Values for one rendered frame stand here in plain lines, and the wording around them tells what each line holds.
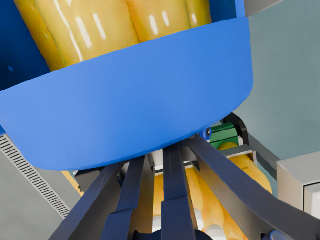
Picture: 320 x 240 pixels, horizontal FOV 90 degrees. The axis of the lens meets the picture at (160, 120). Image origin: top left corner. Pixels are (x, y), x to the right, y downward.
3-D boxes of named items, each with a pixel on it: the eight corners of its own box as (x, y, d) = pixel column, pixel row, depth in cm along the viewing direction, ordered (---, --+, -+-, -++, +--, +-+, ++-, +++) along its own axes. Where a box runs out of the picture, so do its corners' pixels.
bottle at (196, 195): (188, 150, 48) (205, 202, 31) (195, 168, 51) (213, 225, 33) (166, 156, 49) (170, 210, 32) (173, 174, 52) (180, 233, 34)
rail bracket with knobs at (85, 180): (116, 145, 48) (105, 168, 38) (125, 165, 50) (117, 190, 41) (86, 154, 49) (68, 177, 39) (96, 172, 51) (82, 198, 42)
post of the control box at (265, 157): (203, 95, 133) (305, 179, 40) (204, 99, 135) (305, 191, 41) (198, 96, 134) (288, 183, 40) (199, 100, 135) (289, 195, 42)
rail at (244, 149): (245, 143, 42) (252, 149, 39) (246, 146, 42) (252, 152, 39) (105, 179, 46) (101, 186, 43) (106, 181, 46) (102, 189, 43)
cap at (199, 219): (199, 208, 32) (201, 216, 30) (203, 221, 33) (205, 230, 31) (180, 213, 32) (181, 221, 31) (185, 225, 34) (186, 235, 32)
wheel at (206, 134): (203, 128, 36) (195, 127, 38) (207, 145, 38) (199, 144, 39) (211, 119, 39) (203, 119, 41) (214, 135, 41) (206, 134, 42)
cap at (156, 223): (162, 233, 34) (162, 242, 33) (145, 227, 34) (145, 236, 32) (171, 222, 33) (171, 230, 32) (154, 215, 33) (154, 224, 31)
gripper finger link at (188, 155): (164, 153, 12) (202, 143, 12) (163, 127, 17) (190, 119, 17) (169, 168, 13) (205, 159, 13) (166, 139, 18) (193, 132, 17)
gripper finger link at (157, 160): (163, 165, 15) (155, 167, 15) (162, 133, 21) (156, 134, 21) (153, 137, 14) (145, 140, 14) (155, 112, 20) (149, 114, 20)
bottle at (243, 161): (241, 156, 49) (286, 209, 32) (219, 164, 50) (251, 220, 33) (235, 137, 47) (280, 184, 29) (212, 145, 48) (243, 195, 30)
